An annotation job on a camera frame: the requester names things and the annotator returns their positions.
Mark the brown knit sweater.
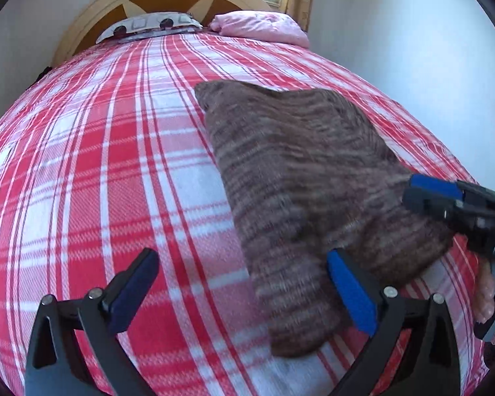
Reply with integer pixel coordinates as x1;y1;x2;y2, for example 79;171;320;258
195;80;456;357

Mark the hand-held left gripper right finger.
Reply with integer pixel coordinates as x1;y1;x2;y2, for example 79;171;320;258
326;248;463;396

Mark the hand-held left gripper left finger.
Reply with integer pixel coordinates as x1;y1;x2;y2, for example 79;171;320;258
22;247;161;396

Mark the grey patterned pillow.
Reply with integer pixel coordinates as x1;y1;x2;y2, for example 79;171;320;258
96;12;204;44

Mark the person's right hand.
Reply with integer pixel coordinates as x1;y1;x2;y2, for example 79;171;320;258
474;261;495;345

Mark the cream wooden headboard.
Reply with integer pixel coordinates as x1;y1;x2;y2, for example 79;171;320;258
51;0;273;67

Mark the red plaid blanket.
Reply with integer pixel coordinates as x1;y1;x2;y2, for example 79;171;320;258
0;33;493;396

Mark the pink pillow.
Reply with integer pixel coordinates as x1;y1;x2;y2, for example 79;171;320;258
208;12;310;48

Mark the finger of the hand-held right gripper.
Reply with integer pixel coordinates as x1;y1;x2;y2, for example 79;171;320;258
410;174;465;201
402;190;465;222

